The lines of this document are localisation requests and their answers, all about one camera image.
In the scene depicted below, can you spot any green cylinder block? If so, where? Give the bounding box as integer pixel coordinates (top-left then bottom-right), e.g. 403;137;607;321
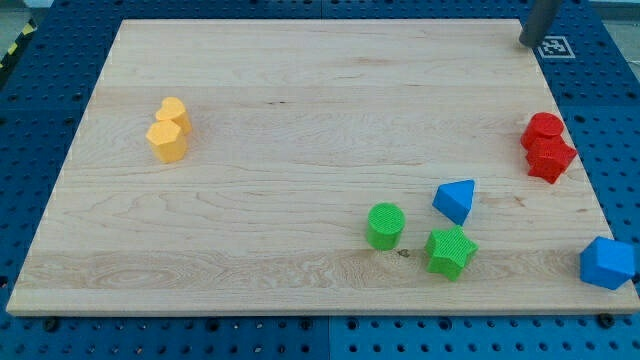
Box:
366;202;406;251

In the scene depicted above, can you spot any blue triangle block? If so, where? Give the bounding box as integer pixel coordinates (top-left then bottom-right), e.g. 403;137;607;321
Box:
432;179;475;226

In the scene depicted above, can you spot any yellow heart block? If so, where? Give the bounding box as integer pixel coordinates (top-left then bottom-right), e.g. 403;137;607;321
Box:
155;97;192;135

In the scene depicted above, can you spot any blue cube block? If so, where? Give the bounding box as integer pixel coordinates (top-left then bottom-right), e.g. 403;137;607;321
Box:
579;237;635;290

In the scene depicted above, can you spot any wooden board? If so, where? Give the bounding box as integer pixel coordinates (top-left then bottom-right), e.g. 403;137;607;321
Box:
7;19;639;317

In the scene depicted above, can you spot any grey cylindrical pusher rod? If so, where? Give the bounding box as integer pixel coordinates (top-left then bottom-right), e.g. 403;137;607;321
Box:
519;0;562;48

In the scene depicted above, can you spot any yellow hexagon block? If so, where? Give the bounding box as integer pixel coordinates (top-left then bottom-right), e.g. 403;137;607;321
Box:
145;121;188;163

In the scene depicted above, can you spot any red star block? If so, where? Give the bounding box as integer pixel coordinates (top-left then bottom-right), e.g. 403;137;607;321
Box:
526;136;577;184

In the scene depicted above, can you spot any red cylinder block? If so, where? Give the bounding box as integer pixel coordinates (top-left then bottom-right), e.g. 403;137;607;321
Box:
520;112;564;150

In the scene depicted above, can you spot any green star block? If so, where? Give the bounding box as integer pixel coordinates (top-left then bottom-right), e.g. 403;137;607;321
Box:
425;225;479;282

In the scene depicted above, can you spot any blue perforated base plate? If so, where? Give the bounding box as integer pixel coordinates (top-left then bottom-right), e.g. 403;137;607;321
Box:
1;1;639;359

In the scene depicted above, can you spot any white fiducial marker tag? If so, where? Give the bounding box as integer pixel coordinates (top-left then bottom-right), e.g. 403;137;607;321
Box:
537;36;575;59

